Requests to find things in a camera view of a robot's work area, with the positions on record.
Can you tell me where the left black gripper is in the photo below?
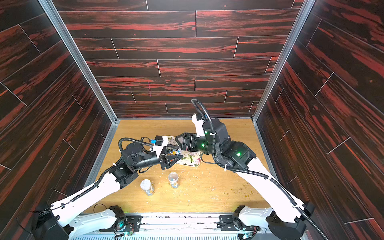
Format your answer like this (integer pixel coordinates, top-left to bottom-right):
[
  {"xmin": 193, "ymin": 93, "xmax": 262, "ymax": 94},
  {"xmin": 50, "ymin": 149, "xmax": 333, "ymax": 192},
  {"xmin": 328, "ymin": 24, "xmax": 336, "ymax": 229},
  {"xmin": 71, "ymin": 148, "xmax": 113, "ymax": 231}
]
[{"xmin": 131, "ymin": 143, "xmax": 181, "ymax": 172}]

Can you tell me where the clear candy jar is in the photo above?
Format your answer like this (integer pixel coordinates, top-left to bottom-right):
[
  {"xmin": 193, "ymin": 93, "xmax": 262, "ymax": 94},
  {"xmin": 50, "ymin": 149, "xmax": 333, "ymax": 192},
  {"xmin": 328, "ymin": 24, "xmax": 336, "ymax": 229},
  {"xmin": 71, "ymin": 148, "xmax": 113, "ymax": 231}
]
[
  {"xmin": 167, "ymin": 146, "xmax": 182, "ymax": 155},
  {"xmin": 168, "ymin": 172, "xmax": 179, "ymax": 189}
]

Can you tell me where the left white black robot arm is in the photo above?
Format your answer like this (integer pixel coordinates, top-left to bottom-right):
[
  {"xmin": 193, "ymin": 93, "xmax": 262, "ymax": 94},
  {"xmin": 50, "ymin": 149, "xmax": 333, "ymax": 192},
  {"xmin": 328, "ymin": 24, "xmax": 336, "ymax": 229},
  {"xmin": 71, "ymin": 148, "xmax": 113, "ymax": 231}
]
[{"xmin": 31, "ymin": 136, "xmax": 185, "ymax": 240}]

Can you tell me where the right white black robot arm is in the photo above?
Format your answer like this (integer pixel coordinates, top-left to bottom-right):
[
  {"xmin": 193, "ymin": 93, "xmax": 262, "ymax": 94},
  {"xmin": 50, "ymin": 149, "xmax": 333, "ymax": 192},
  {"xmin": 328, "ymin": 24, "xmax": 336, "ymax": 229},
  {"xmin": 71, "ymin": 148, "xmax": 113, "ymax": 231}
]
[{"xmin": 176, "ymin": 99, "xmax": 328, "ymax": 240}]

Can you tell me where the left white-lidded candy jar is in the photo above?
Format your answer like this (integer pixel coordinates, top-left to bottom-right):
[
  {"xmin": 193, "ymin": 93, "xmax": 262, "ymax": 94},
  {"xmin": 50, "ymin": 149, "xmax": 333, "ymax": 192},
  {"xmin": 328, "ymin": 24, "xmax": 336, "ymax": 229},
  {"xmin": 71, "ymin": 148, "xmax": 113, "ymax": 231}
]
[{"xmin": 140, "ymin": 179, "xmax": 155, "ymax": 196}]

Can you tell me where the floral pink rectangular tray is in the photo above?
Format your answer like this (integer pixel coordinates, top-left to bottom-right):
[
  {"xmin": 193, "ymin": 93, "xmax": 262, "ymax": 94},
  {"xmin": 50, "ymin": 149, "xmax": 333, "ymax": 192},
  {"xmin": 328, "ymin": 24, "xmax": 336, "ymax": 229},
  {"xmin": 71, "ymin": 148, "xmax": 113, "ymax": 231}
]
[{"xmin": 168, "ymin": 136, "xmax": 202, "ymax": 167}]

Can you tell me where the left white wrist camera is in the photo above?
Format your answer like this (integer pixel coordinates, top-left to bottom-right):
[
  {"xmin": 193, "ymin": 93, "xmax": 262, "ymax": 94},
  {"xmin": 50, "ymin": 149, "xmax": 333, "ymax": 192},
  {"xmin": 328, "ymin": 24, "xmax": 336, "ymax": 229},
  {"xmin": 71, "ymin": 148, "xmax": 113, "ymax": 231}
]
[{"xmin": 150, "ymin": 136, "xmax": 169, "ymax": 158}]

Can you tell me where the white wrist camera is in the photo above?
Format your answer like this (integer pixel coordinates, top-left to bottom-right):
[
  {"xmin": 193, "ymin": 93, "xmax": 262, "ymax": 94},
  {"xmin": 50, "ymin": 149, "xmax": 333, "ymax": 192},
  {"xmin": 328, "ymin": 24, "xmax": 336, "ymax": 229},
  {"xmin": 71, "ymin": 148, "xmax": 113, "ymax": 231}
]
[
  {"xmin": 150, "ymin": 136, "xmax": 169, "ymax": 158},
  {"xmin": 192, "ymin": 114, "xmax": 205, "ymax": 138}
]

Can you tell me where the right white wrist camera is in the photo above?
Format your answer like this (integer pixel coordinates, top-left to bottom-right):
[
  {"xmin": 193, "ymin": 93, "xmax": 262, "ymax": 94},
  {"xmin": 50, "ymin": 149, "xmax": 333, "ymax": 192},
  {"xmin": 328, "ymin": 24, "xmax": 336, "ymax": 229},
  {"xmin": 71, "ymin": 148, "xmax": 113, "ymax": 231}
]
[{"xmin": 192, "ymin": 114, "xmax": 205, "ymax": 138}]

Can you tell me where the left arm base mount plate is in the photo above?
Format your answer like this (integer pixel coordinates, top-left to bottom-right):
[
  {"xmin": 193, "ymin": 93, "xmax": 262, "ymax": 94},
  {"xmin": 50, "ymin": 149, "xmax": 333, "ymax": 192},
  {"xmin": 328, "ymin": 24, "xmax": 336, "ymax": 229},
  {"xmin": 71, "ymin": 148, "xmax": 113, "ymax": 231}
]
[{"xmin": 100, "ymin": 215, "xmax": 143, "ymax": 233}]

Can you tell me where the metal front rail frame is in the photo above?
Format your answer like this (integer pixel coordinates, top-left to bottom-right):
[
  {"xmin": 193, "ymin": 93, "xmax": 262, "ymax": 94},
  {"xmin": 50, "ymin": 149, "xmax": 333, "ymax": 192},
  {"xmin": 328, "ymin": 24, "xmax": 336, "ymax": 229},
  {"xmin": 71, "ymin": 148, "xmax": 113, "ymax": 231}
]
[{"xmin": 67, "ymin": 213, "xmax": 308, "ymax": 240}]

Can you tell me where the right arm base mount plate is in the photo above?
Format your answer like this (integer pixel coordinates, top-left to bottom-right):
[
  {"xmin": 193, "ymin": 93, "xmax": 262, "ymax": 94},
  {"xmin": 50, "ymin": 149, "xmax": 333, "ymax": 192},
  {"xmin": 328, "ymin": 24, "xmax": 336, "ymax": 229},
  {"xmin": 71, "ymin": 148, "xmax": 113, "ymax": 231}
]
[{"xmin": 217, "ymin": 215, "xmax": 261, "ymax": 232}]

